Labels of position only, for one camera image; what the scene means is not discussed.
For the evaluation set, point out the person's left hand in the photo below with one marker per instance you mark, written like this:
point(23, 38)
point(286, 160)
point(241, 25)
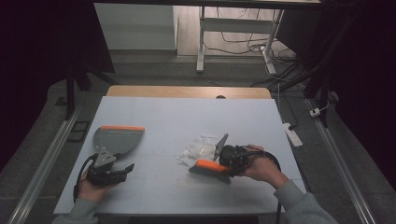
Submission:
point(91, 193)

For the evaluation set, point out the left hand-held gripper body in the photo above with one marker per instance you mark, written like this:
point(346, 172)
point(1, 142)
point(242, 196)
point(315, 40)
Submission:
point(104, 177)

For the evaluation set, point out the black tripod stand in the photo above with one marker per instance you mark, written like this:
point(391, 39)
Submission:
point(70, 90)

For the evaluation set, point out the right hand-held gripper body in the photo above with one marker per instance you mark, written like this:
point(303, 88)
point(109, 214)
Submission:
point(235, 157)

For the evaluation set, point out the white cabinet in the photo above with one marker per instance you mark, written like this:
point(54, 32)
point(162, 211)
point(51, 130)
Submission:
point(134, 26)

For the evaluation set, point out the small white plug adapter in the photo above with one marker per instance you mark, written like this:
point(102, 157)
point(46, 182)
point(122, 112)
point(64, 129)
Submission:
point(315, 112)

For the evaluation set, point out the white power strip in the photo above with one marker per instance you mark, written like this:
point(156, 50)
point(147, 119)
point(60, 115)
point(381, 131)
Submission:
point(292, 135)

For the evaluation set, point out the grey dustpan with orange edge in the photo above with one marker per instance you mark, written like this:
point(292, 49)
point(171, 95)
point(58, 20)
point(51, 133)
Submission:
point(120, 138)

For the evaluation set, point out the aluminium rail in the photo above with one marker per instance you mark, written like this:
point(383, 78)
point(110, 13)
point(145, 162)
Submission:
point(342, 165)
point(46, 161)

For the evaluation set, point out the pale blue table mat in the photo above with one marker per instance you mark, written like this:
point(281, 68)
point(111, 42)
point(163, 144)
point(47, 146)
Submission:
point(162, 115)

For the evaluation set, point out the person's right hand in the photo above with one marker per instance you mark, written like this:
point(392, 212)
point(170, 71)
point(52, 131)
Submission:
point(263, 169)

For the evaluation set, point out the pile of white paper scraps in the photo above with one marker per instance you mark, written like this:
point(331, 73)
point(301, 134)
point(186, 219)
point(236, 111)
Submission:
point(199, 149)

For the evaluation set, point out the white desk frame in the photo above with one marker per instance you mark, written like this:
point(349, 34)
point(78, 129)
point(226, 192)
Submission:
point(236, 25)

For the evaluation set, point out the orange brush with grey bristles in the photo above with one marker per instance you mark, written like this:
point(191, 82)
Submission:
point(208, 166)

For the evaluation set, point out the black rectangular floor frame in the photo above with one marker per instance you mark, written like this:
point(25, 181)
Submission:
point(71, 132)

